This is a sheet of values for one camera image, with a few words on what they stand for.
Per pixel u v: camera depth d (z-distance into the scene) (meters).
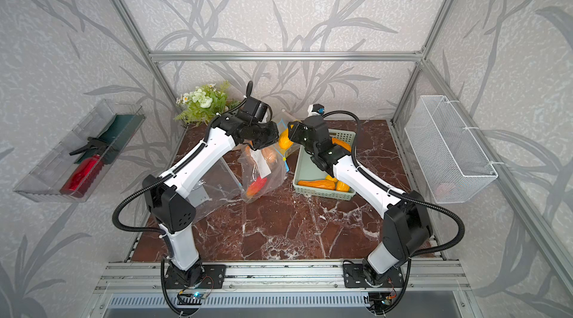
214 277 0.73
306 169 1.00
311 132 0.59
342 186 0.91
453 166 0.60
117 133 0.68
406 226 0.43
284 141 0.78
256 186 0.87
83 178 0.58
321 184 0.91
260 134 0.68
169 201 0.45
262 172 0.85
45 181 0.58
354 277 0.72
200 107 0.87
